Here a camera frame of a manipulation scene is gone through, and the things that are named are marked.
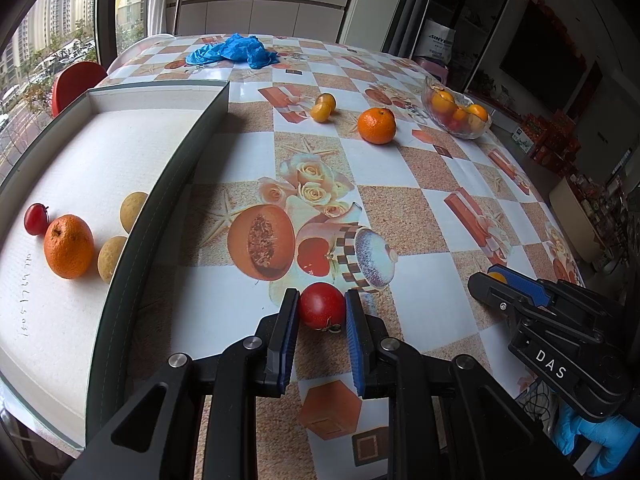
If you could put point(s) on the pink plastic stool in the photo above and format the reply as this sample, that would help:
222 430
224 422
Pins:
432 67

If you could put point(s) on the white printed bag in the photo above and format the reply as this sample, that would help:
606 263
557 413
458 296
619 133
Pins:
440 40

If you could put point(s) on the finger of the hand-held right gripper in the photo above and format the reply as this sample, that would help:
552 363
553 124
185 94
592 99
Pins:
492 295
530 282

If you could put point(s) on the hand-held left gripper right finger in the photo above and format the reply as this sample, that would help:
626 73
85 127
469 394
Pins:
354 345

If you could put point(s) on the white counter cabinet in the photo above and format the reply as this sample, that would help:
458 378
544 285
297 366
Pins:
260 10

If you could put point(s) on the dark wall television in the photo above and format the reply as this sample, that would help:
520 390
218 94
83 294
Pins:
540 60

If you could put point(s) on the stack of orange boxes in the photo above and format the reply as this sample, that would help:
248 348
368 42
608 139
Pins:
547 140

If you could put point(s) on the person's right hand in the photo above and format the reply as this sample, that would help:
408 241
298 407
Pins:
600 442

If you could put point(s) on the tangerine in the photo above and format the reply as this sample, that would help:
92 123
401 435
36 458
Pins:
68 247
376 126

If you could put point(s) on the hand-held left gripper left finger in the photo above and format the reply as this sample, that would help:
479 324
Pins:
289 340

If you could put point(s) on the pile of blue gloves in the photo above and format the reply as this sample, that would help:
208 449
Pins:
232 52

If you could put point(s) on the grey shallow tray box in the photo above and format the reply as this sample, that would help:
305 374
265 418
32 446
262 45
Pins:
100 160

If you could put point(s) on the red apple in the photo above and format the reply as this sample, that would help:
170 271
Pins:
457 120

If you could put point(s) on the red cherry tomato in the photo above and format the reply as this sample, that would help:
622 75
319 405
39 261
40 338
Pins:
36 219
322 305

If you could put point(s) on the yellow cherry tomato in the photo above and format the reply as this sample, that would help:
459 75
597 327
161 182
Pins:
320 113
497 276
329 99

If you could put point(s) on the clear glass bowl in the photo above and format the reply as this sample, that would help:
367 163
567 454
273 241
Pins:
465 131

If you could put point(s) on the small orange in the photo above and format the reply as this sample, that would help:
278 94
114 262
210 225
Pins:
442 101
477 113

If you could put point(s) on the red chair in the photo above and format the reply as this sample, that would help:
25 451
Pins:
75 85

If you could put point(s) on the printed checkered tablecloth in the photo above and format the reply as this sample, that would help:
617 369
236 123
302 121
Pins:
420 240

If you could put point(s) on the tan longan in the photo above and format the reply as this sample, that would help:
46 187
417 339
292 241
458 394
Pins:
111 259
132 210

